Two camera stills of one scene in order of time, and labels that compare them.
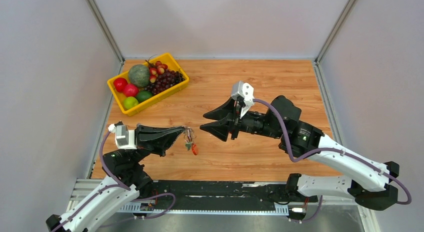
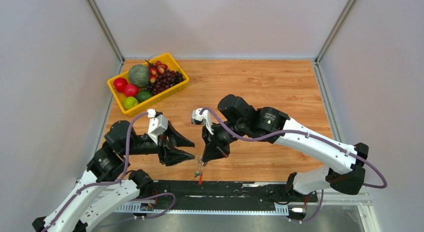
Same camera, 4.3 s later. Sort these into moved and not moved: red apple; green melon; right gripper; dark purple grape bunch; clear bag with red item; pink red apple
Moved: right gripper; clear bag with red item
Not moved: dark purple grape bunch; red apple; pink red apple; green melon
